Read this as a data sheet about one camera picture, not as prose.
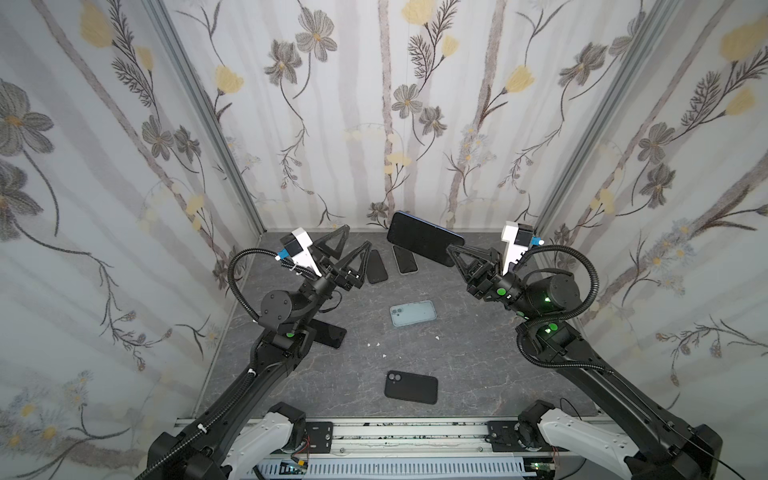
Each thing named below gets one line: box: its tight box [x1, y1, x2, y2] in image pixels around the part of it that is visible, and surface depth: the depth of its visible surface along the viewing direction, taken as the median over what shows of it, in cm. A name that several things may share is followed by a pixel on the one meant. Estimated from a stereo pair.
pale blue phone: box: [390, 300, 437, 327], surface depth 98 cm
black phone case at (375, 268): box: [367, 249, 389, 284], surface depth 112 cm
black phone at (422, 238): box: [387, 211, 465, 267], surface depth 56 cm
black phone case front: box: [384, 370, 439, 405], surface depth 84 cm
